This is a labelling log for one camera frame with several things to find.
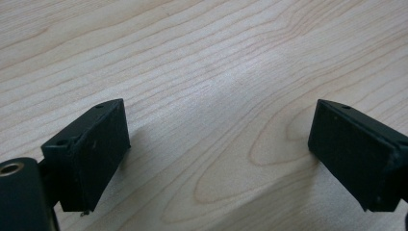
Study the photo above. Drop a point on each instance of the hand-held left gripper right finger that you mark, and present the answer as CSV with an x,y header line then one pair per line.
x,y
356,154

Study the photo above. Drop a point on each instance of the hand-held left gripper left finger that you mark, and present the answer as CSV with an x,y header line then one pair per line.
x,y
89,154

